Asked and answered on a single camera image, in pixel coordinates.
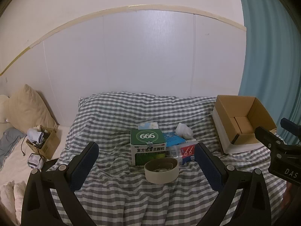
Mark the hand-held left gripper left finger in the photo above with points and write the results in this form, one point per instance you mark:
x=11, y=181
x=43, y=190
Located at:
x=86, y=167

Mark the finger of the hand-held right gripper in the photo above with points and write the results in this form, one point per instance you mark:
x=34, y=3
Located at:
x=290, y=128
x=268, y=137

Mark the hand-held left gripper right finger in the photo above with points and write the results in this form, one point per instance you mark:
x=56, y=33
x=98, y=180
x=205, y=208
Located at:
x=208, y=167

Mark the red and blue packet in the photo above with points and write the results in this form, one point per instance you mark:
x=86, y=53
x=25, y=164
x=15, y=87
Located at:
x=185, y=153

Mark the white tissue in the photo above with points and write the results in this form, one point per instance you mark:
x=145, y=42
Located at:
x=184, y=129

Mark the blue printed packet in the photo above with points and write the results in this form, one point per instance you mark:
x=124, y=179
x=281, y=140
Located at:
x=171, y=137

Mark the beige tape roll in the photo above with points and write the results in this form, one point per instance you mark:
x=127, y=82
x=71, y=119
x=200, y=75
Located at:
x=160, y=177

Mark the green medicine box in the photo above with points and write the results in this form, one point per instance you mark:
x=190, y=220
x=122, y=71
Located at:
x=148, y=150

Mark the white blue tissue pack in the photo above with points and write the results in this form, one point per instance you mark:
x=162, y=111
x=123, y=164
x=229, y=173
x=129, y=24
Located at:
x=148, y=125

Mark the small brown cardboard box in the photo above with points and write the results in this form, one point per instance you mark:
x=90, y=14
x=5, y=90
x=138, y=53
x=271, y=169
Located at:
x=50, y=146

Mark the small white packet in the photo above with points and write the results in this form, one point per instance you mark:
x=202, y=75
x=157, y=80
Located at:
x=35, y=161

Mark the white sock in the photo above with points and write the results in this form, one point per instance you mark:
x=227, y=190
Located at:
x=35, y=135

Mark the grey white checkered blanket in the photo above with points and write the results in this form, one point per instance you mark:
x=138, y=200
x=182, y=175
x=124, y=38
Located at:
x=141, y=204

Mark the teal curtain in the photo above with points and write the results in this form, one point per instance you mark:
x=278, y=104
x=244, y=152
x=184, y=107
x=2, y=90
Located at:
x=270, y=63

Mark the white bed sheet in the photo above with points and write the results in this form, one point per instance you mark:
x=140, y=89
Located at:
x=14, y=167

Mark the white fluffy cloth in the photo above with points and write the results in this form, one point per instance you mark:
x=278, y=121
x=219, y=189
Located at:
x=11, y=197

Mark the grey cloth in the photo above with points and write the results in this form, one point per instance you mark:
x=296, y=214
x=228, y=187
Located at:
x=9, y=141

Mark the beige pillow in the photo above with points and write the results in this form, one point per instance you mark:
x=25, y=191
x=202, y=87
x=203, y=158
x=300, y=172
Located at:
x=25, y=108

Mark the cream cushion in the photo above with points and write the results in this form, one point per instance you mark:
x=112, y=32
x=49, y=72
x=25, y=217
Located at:
x=3, y=109

